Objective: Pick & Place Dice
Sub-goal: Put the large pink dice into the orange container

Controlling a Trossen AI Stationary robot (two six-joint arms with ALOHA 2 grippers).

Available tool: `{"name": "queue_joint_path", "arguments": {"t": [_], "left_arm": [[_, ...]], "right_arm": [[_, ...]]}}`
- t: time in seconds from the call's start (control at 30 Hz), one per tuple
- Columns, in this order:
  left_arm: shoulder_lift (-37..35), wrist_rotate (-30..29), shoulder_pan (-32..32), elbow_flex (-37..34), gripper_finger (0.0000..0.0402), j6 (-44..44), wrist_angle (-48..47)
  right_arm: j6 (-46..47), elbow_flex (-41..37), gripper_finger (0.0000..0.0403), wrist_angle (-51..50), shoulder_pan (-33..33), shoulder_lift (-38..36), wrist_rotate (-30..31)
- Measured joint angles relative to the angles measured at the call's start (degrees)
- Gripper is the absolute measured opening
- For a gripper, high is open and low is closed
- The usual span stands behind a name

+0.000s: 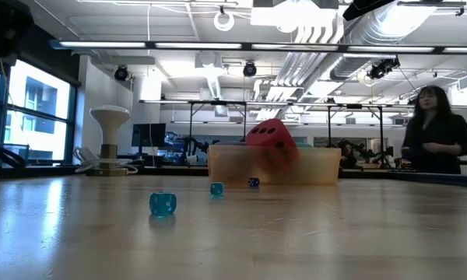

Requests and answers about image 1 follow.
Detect white ceiling pipes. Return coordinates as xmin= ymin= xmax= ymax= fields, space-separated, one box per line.
xmin=274 ymin=23 xmax=346 ymax=89

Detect black computer monitor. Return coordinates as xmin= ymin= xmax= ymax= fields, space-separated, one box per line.
xmin=131 ymin=123 xmax=167 ymax=149

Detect white cable ring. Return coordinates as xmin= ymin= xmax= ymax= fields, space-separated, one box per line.
xmin=212 ymin=10 xmax=236 ymax=33

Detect black table edge frame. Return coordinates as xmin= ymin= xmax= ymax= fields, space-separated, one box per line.
xmin=0 ymin=164 xmax=467 ymax=189

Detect seated person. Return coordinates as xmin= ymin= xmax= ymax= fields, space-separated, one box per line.
xmin=336 ymin=140 xmax=360 ymax=170

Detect silver ceiling duct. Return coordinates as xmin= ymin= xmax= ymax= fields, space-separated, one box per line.
xmin=328 ymin=0 xmax=441 ymax=81

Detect small light blue die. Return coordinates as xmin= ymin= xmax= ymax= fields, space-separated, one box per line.
xmin=149 ymin=191 xmax=178 ymax=217
xmin=209 ymin=181 xmax=225 ymax=198

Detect black hanging camera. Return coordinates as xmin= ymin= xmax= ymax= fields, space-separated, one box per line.
xmin=242 ymin=61 xmax=258 ymax=79
xmin=366 ymin=56 xmax=402 ymax=81
xmin=113 ymin=65 xmax=132 ymax=82

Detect orange translucent plastic bin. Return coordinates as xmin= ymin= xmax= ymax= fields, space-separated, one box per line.
xmin=207 ymin=144 xmax=342 ymax=186

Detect black background workstation frame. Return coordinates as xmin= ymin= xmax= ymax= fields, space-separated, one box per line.
xmin=139 ymin=99 xmax=248 ymax=143
xmin=295 ymin=103 xmax=386 ymax=164

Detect white mushroom stand, metal base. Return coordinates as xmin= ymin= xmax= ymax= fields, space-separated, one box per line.
xmin=85 ymin=104 xmax=132 ymax=177

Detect large window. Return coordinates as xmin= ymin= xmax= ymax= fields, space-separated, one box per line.
xmin=0 ymin=58 xmax=79 ymax=164

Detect black overhead beam with lights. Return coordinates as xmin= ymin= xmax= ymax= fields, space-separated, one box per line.
xmin=48 ymin=38 xmax=467 ymax=56

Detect coiled white cable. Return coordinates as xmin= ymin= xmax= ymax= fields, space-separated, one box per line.
xmin=72 ymin=145 xmax=140 ymax=174

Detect large red foam die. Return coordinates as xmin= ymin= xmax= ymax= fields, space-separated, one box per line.
xmin=244 ymin=117 xmax=300 ymax=174

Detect standing person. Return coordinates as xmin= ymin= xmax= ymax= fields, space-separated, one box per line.
xmin=400 ymin=85 xmax=467 ymax=176

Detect black curved bracket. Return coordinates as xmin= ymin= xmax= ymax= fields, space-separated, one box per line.
xmin=0 ymin=138 xmax=29 ymax=169

